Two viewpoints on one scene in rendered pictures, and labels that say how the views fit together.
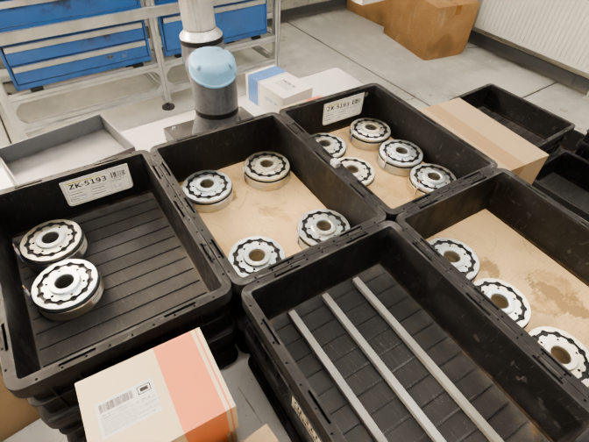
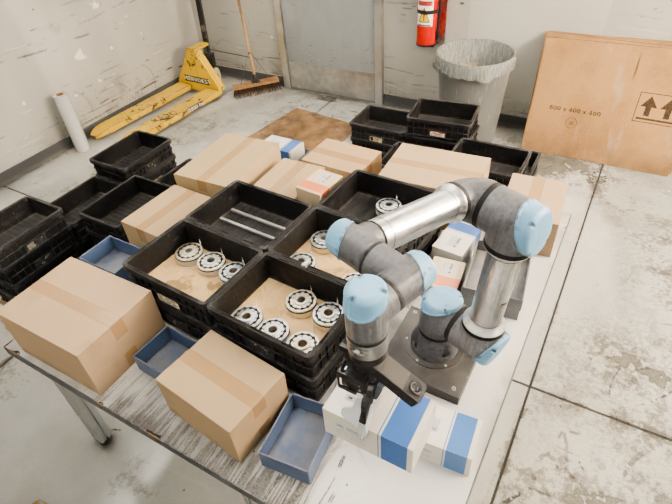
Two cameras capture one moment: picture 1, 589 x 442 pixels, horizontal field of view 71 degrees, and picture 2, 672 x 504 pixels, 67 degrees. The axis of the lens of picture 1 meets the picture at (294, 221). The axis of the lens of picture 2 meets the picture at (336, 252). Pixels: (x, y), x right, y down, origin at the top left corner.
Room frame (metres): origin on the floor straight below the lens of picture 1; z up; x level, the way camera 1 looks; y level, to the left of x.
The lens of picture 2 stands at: (1.86, -0.39, 2.05)
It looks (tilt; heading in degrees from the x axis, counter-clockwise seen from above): 41 degrees down; 161
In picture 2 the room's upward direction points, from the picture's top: 5 degrees counter-clockwise
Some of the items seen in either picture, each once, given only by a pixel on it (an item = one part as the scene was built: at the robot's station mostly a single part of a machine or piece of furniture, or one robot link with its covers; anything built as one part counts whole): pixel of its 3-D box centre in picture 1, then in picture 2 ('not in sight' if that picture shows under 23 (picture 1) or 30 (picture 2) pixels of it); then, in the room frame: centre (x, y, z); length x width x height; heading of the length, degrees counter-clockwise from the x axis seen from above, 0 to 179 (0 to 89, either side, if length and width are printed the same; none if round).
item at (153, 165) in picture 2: not in sight; (142, 180); (-1.18, -0.57, 0.37); 0.40 x 0.30 x 0.45; 128
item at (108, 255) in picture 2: not in sight; (115, 260); (0.16, -0.69, 0.81); 0.20 x 0.15 x 0.07; 37
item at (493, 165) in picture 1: (380, 140); (285, 301); (0.77, -0.18, 0.92); 0.40 x 0.30 x 0.02; 35
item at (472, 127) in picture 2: not in sight; (440, 144); (-0.67, 1.29, 0.37); 0.42 x 0.34 x 0.46; 38
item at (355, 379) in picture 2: not in sight; (364, 365); (1.32, -0.15, 1.25); 0.09 x 0.08 x 0.12; 38
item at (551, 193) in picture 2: not in sight; (530, 213); (0.60, 0.90, 0.78); 0.30 x 0.22 x 0.16; 132
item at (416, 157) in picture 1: (400, 153); (272, 330); (0.81, -0.24, 0.86); 0.10 x 0.10 x 0.01
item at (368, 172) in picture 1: (351, 171); (300, 300); (0.73, -0.12, 0.86); 0.10 x 0.10 x 0.01
